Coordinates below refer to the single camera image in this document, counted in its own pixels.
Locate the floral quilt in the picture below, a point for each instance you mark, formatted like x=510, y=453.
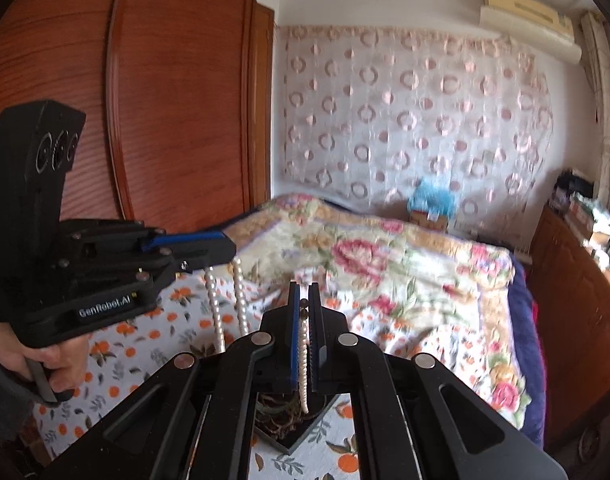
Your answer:
x=385, y=270

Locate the stack of folded cloths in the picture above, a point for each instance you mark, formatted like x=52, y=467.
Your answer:
x=595, y=220

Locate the black bag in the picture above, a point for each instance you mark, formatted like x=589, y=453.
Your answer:
x=572, y=187

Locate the wall air conditioner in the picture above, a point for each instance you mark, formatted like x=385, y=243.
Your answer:
x=530, y=20

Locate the small cardboard box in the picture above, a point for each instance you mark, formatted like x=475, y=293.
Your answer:
x=427, y=222

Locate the orange fruit print cloth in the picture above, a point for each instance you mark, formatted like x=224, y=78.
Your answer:
x=135, y=357

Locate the black box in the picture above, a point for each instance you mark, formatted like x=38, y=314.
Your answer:
x=290, y=444

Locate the dark blue blanket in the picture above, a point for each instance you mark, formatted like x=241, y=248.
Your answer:
x=527, y=350

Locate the blue plastic bag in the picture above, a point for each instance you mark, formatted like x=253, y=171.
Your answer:
x=432, y=197

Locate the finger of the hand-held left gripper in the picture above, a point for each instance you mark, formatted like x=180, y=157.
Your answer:
x=205, y=255
x=185, y=241

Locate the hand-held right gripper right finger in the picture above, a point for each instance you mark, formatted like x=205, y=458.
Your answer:
x=316, y=340

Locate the person's left hand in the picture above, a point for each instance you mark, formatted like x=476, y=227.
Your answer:
x=20, y=350

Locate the circle print curtain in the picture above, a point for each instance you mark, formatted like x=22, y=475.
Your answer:
x=410, y=110

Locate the brown wooden wardrobe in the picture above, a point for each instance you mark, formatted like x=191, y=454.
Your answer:
x=185, y=110

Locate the brown wooden cabinet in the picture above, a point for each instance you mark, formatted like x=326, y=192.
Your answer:
x=570, y=310

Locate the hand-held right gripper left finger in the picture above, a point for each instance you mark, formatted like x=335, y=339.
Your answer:
x=295, y=335

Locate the wrapped air conditioner pipe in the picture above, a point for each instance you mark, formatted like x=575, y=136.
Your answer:
x=600, y=90

